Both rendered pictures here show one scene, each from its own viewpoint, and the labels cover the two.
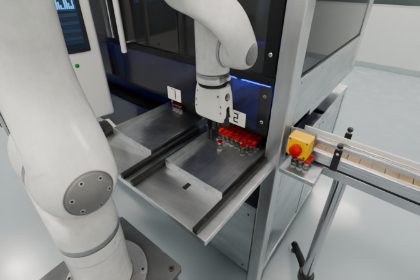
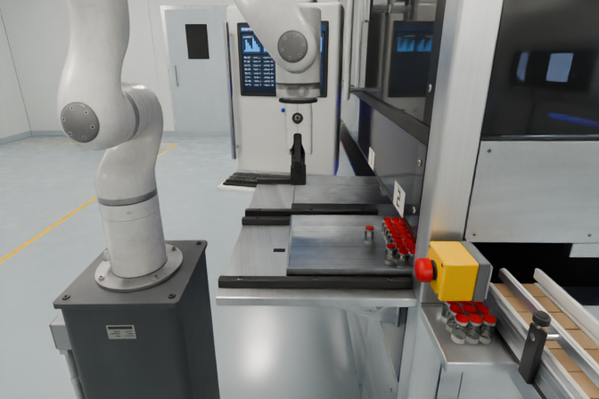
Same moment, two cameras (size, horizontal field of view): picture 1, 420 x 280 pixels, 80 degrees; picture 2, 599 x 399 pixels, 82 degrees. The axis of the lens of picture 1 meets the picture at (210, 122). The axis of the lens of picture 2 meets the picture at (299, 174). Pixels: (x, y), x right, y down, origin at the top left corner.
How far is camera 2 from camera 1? 0.59 m
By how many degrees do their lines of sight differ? 48
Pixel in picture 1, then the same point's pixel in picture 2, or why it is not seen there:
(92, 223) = (109, 175)
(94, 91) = (318, 143)
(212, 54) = not seen: hidden behind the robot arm
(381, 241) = not seen: outside the picture
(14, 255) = (214, 282)
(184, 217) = (234, 269)
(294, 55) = (446, 85)
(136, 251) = (173, 264)
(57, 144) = (73, 74)
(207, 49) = not seen: hidden behind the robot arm
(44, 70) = (85, 20)
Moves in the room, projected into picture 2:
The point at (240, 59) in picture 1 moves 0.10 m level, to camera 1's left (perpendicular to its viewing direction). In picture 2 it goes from (271, 49) to (239, 51)
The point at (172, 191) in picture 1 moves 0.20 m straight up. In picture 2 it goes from (261, 246) to (258, 171)
